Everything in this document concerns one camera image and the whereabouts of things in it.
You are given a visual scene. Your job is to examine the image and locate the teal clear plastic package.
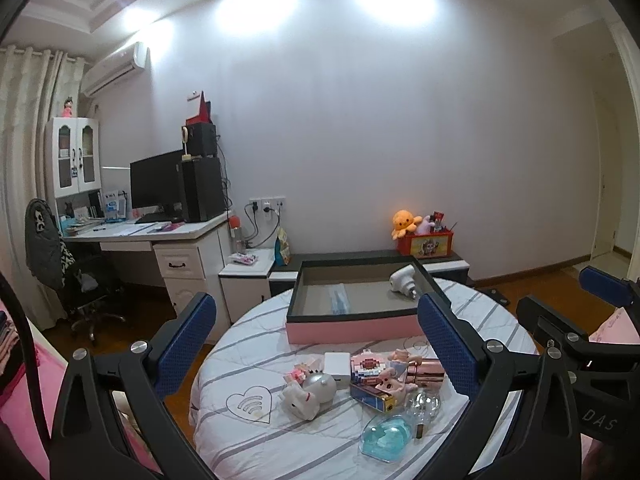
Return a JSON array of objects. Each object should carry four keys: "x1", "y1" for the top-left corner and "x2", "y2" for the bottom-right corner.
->
[{"x1": 359, "y1": 415, "x2": 412, "y2": 463}]

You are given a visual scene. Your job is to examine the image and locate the striped white tablecloth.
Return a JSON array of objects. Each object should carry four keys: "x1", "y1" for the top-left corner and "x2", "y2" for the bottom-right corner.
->
[{"x1": 188, "y1": 276, "x2": 544, "y2": 480}]

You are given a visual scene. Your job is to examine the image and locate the pink black storage box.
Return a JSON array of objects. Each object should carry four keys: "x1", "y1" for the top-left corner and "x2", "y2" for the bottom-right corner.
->
[{"x1": 285, "y1": 256, "x2": 450, "y2": 344}]

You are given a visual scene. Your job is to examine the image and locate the red toy box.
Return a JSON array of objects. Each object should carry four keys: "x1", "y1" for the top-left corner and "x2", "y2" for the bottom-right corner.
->
[{"x1": 396, "y1": 231, "x2": 454, "y2": 259}]

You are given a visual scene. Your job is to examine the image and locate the clear glass bulb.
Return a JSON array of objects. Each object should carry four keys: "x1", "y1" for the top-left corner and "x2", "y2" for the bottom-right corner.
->
[{"x1": 406, "y1": 389, "x2": 440, "y2": 426}]

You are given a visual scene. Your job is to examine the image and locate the wall power outlet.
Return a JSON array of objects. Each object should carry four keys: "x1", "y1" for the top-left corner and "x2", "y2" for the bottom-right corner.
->
[{"x1": 248, "y1": 196, "x2": 286, "y2": 211}]

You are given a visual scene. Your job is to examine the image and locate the small pink brick figure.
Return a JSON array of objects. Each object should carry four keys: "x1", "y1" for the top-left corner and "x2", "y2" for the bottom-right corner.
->
[{"x1": 283, "y1": 361, "x2": 322, "y2": 385}]

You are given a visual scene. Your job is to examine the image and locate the white power adapter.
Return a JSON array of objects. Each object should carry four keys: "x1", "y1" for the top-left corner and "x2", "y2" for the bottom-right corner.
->
[{"x1": 323, "y1": 352, "x2": 352, "y2": 389}]

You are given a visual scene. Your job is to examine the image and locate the black computer tower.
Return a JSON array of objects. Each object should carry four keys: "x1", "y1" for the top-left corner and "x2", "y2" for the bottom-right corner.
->
[{"x1": 179, "y1": 157, "x2": 226, "y2": 223}]

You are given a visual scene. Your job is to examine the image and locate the clear plastic box blue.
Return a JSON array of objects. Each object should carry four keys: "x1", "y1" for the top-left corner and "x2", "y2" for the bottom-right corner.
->
[{"x1": 328, "y1": 283, "x2": 352, "y2": 316}]

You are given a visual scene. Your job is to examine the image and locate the red cap bottle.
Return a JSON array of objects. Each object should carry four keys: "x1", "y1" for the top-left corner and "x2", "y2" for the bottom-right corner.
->
[{"x1": 229, "y1": 214, "x2": 245, "y2": 254}]

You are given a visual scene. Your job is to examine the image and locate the white desk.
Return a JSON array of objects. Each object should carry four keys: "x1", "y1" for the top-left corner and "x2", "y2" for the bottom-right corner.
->
[{"x1": 66, "y1": 212, "x2": 230, "y2": 330}]

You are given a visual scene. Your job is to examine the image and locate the white astronaut figure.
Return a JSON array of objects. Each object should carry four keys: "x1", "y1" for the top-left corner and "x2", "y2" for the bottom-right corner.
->
[{"x1": 281, "y1": 372, "x2": 337, "y2": 422}]

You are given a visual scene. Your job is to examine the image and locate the white hutch cabinet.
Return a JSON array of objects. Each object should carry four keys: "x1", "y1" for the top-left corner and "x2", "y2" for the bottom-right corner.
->
[{"x1": 44, "y1": 117, "x2": 101, "y2": 200}]

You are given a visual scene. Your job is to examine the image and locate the black computer monitor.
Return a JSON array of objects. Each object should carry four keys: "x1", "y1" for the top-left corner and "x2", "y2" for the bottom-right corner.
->
[{"x1": 130, "y1": 150, "x2": 182, "y2": 223}]

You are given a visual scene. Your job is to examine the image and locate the blue narrow carton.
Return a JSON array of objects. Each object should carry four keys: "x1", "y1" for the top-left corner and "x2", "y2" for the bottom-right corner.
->
[{"x1": 349, "y1": 384, "x2": 396, "y2": 413}]

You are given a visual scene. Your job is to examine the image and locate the pink brick donut model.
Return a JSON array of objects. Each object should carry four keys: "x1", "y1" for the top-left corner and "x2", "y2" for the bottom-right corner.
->
[{"x1": 350, "y1": 350, "x2": 390, "y2": 386}]

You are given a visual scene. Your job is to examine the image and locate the doll on cabinet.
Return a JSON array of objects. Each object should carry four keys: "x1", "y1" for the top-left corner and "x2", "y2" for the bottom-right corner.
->
[{"x1": 62, "y1": 96, "x2": 74, "y2": 118}]

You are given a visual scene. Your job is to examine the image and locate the orange octopus plush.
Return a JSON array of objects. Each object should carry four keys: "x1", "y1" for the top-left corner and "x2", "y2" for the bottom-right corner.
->
[{"x1": 392, "y1": 209, "x2": 423, "y2": 240}]

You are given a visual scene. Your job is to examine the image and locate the beige curtain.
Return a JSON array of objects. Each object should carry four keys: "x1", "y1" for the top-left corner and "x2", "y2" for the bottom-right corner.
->
[{"x1": 1, "y1": 44, "x2": 86, "y2": 330}]

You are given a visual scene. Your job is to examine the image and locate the snack bag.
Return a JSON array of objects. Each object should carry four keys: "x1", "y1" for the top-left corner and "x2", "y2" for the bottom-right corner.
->
[{"x1": 274, "y1": 228, "x2": 291, "y2": 266}]

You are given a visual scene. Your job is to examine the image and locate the white small side cabinet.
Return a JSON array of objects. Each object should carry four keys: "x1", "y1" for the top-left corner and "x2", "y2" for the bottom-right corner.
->
[{"x1": 218, "y1": 249, "x2": 274, "y2": 323}]

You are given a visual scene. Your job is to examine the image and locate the pink pig doll figure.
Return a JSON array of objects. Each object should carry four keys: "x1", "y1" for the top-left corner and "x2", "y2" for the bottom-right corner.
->
[{"x1": 375, "y1": 349, "x2": 423, "y2": 399}]

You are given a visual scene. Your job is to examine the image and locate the black office chair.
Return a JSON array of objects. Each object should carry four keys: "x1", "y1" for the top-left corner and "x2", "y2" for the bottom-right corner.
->
[{"x1": 25, "y1": 198, "x2": 125, "y2": 346}]

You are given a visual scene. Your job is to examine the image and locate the black speaker box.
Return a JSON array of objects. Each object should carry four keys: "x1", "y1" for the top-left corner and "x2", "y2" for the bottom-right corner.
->
[{"x1": 183, "y1": 122, "x2": 218, "y2": 157}]

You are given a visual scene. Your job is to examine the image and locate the white air conditioner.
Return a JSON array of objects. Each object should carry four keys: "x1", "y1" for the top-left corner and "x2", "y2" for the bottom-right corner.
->
[{"x1": 80, "y1": 42, "x2": 149, "y2": 98}]

